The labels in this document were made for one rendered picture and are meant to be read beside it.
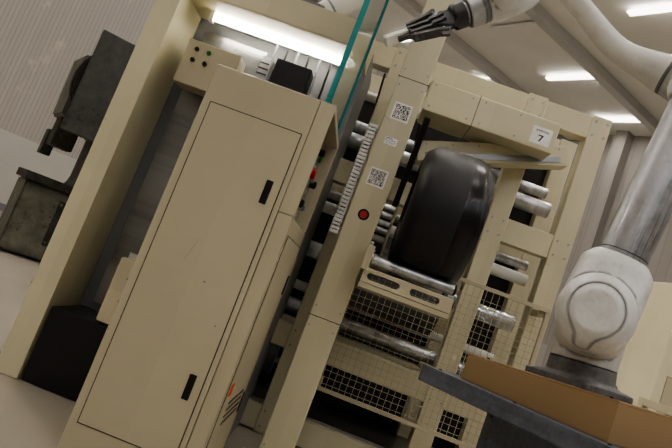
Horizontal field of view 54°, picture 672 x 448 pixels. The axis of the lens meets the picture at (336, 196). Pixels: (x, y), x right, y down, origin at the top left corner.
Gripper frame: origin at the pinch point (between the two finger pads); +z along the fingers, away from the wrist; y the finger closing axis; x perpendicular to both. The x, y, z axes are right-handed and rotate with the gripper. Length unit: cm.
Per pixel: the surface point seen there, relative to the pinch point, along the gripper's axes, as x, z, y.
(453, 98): -86, -36, 76
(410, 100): -66, -13, 58
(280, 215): -38, 48, -11
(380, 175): -81, 9, 39
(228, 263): -43, 67, -19
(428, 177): -75, -6, 21
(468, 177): -79, -20, 18
